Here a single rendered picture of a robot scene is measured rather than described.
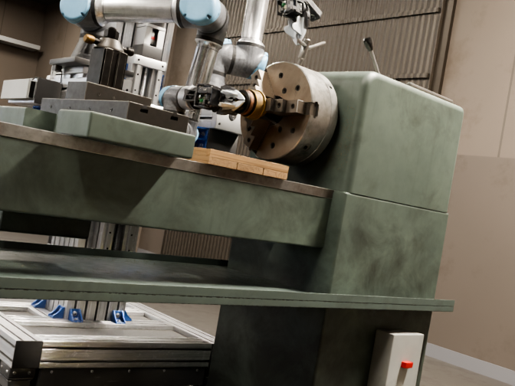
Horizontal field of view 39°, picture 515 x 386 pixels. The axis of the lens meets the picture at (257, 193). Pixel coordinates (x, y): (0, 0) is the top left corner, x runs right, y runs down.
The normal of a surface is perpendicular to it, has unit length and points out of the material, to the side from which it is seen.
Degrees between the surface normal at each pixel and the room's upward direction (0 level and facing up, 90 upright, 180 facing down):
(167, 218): 90
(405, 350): 90
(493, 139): 90
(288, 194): 90
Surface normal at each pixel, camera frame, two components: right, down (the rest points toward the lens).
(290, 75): -0.71, -0.13
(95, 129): 0.69, 0.11
